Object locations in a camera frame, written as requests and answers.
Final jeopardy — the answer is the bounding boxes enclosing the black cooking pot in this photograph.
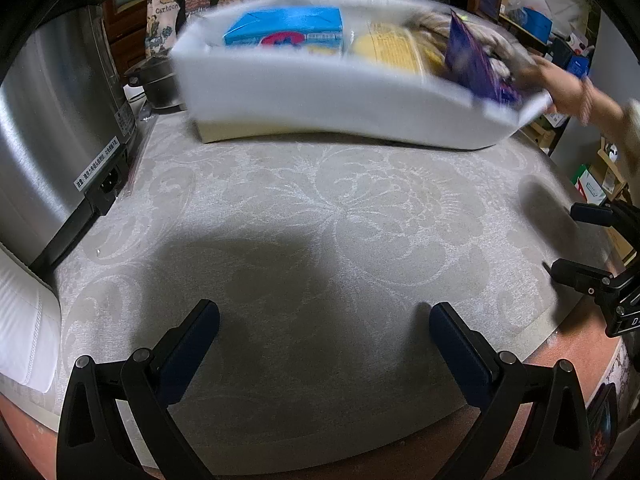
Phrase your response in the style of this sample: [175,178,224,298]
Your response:
[125,57,184,111]

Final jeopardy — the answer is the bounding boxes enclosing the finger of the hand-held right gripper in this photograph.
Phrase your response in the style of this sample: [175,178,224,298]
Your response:
[571,203,617,229]
[549,258,614,297]

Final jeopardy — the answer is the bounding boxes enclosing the person's right hand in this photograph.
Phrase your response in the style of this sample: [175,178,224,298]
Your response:
[520,56,595,127]

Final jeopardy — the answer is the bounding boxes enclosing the grey patterned tablecloth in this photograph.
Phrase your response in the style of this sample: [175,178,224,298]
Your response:
[50,110,617,461]

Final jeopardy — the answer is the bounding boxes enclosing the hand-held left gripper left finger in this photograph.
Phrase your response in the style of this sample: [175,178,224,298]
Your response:
[56,299,221,480]

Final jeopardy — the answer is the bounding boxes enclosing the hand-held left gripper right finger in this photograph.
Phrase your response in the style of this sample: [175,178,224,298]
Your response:
[429,302,601,480]

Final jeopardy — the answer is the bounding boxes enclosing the cartoon print tote bag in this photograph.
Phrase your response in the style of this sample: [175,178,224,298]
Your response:
[145,0,271,61]

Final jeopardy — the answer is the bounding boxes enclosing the stainless steel pressure cooker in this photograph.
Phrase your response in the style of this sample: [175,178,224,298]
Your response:
[0,0,142,272]

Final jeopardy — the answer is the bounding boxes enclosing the purple snack packet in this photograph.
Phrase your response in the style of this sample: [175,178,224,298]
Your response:
[442,10,523,107]

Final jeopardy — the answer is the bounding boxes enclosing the white fabric basket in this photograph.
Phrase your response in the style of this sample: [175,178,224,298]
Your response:
[170,0,557,152]

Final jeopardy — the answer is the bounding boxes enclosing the blue shelf box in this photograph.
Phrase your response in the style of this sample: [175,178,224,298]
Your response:
[517,5,554,36]

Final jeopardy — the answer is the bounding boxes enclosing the green and white box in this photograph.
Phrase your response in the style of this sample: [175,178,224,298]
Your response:
[575,165,609,206]

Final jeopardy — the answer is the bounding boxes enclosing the blue cartoon carton box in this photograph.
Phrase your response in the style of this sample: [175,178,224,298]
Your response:
[222,6,346,58]

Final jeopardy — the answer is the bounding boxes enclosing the yellow bread packet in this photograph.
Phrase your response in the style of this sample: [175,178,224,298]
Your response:
[347,21,446,75]

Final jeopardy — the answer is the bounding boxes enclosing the white folded cloth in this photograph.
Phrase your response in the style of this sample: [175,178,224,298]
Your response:
[0,245,63,394]

